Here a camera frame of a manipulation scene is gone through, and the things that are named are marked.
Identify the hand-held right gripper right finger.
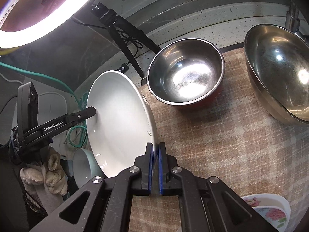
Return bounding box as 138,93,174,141
158,142,280,232

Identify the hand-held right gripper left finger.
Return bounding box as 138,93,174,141
29,142,155,232

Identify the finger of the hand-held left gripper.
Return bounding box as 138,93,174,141
65,106,96,127

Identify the plain white plate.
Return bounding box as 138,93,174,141
86,70,158,179

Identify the pale blue ceramic bowl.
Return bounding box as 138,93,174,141
72,147,107,190

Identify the red steel bowl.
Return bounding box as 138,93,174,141
146,38,224,107

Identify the large floral plate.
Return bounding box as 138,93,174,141
240,193,291,232

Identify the large steel bowl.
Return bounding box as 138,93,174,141
244,24,309,126

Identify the person's left hand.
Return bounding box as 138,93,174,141
20,146,68,214

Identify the beige plaid cloth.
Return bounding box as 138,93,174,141
128,47,309,232

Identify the black tripod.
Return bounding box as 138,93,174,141
90,2,162,78

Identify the chrome faucet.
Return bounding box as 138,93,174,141
284,0,309,44

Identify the white cable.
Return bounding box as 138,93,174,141
0,72,22,84

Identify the black cable with inline remote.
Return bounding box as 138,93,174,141
72,17,145,74

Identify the white ring light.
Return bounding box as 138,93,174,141
0,0,107,49

